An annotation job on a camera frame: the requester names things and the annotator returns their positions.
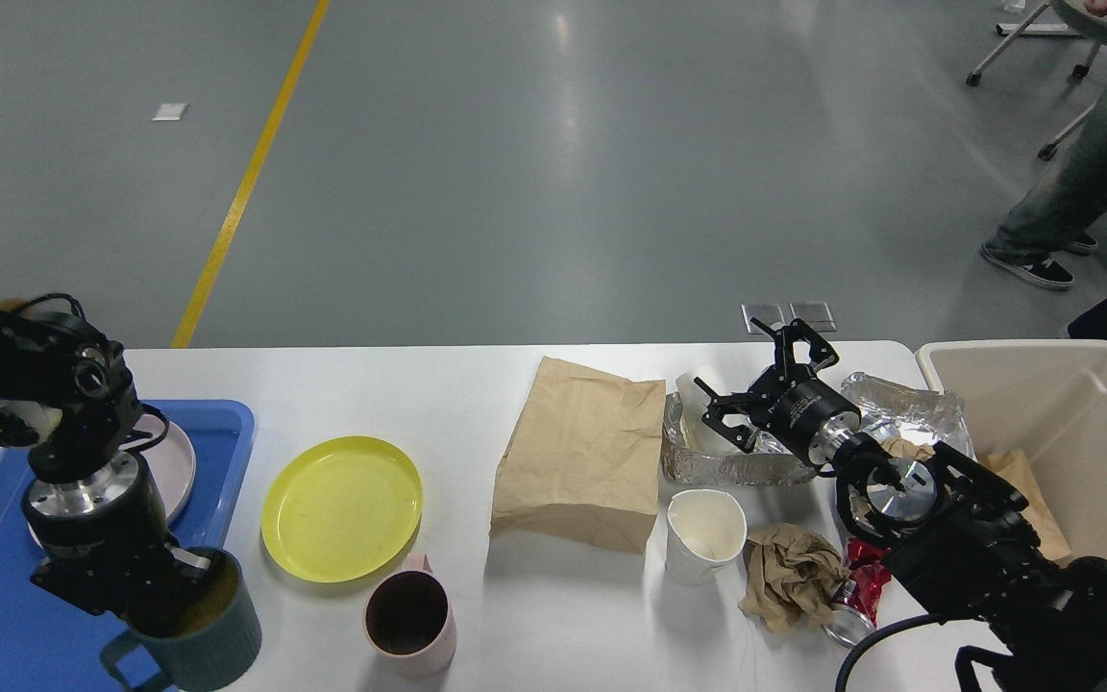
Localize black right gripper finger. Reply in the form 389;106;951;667
693;376;764;455
751;318;840;385

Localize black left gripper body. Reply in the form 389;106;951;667
21;463;172;588

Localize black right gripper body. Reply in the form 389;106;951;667
747;380;861;468

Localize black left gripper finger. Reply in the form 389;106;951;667
30;562;130;617
126;543;216;636

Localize dark green mug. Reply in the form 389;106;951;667
99;546;263;691

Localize pink mug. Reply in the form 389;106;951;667
363;552;458;678

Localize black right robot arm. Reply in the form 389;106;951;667
695;319;1107;691

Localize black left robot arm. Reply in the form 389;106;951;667
0;309;215;636

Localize aluminium foil tray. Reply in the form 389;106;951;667
660;393;816;486

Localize metal floor socket plates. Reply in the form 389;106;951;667
741;301;838;334

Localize white paper cup in tray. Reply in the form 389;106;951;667
676;366;742;457

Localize crumpled foil sheet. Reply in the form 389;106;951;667
840;372;976;458

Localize blue plastic tray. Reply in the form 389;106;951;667
0;400;255;691

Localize crumpled brown paper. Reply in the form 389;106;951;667
738;523;849;634

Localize red wrapper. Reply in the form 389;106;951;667
845;537;892;624

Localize brown paper bag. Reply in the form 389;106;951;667
489;358;665;555

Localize yellow plate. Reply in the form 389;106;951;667
260;436;425;583

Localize brown paper in bin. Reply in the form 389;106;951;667
977;450;1073;565

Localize metal can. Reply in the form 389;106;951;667
821;592;877;650

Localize beige plastic bin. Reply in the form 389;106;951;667
917;340;1107;559

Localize office chair base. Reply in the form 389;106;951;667
966;0;1107;182

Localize white floor marker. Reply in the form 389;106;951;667
151;102;189;122

